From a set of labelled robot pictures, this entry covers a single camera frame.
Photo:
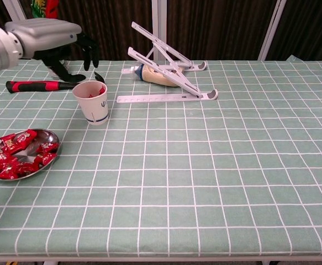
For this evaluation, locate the green checked tablecloth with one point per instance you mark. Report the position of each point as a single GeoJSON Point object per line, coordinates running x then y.
{"type": "Point", "coordinates": [177, 165]}

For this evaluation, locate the mayonnaise squeeze bottle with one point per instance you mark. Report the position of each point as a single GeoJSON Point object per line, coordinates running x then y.
{"type": "Point", "coordinates": [153, 77]}

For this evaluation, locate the white paper cup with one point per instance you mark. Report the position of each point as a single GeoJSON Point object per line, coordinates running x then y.
{"type": "Point", "coordinates": [94, 113]}

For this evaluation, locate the red black claw hammer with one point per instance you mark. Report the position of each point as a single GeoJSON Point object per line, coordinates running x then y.
{"type": "Point", "coordinates": [25, 86]}

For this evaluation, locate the small glass jar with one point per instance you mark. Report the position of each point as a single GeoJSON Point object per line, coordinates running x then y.
{"type": "Point", "coordinates": [68, 69]}

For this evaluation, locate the round metal plate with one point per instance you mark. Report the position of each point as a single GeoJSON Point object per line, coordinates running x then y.
{"type": "Point", "coordinates": [36, 146]}

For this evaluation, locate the white metal table frame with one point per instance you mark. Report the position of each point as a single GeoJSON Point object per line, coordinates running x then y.
{"type": "Point", "coordinates": [160, 260]}

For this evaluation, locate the white folding laptop stand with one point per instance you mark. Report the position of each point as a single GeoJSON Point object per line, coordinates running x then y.
{"type": "Point", "coordinates": [160, 98]}

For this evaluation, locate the white metal frame post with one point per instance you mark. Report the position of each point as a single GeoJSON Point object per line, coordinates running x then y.
{"type": "Point", "coordinates": [158, 13]}
{"type": "Point", "coordinates": [15, 11]}
{"type": "Point", "coordinates": [272, 27]}

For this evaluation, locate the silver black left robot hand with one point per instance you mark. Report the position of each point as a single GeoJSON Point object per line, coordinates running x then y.
{"type": "Point", "coordinates": [47, 34]}

